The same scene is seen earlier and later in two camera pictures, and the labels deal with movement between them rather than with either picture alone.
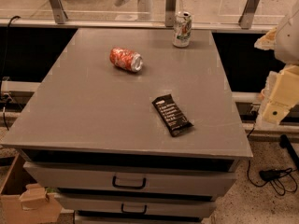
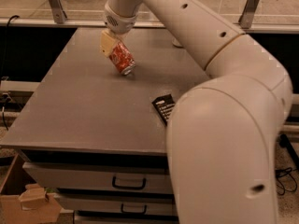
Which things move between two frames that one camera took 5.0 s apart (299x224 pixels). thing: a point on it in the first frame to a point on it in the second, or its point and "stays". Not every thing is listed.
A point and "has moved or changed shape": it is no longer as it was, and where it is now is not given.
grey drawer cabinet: [90, 131] stays
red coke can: [124, 58] has moved or changed shape
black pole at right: [285, 142] stays
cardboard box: [24, 201] stays
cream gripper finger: [284, 95] to [106, 42]
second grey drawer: [172, 205] stays
